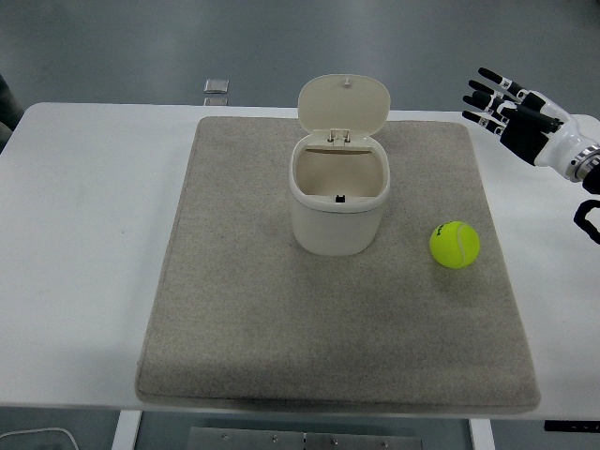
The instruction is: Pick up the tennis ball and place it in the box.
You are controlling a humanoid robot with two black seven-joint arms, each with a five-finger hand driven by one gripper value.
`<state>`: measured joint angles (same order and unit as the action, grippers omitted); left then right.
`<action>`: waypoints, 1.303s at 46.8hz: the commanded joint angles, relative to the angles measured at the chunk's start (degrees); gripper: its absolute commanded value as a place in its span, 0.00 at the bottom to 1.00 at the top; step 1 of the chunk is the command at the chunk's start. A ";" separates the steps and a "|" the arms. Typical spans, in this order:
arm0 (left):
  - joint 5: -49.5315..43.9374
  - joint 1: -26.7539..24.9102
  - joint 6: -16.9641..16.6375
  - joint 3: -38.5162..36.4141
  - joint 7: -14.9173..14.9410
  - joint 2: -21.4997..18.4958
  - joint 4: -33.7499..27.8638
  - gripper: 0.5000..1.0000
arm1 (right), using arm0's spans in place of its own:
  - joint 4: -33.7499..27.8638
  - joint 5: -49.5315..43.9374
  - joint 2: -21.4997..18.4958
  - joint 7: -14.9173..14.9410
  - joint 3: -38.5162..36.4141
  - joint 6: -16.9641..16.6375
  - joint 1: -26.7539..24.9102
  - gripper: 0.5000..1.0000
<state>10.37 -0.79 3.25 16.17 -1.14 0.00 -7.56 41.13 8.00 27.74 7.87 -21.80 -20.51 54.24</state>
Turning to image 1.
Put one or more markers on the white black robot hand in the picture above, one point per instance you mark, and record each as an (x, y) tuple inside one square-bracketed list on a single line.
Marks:
[(558, 136)]

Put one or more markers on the yellow tennis ball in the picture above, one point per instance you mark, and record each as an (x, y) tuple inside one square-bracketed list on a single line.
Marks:
[(454, 244)]

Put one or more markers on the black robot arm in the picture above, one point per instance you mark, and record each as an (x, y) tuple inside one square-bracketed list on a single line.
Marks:
[(591, 175)]

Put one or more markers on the cream bin with flip lid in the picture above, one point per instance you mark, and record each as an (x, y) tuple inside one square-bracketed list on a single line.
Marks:
[(335, 229)]

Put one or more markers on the black table control panel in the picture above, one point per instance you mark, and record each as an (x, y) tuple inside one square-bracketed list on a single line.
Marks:
[(572, 425)]

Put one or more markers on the white table leg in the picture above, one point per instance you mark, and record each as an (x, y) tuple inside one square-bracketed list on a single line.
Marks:
[(125, 430), (482, 435)]

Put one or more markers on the beige felt mat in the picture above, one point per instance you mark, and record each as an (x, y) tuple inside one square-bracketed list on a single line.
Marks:
[(304, 328)]

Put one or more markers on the small silver floor plate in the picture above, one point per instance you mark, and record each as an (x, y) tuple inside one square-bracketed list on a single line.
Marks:
[(216, 85), (216, 100)]

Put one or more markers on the grey metal plate with screws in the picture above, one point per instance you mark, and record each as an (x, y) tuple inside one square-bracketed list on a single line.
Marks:
[(304, 440)]

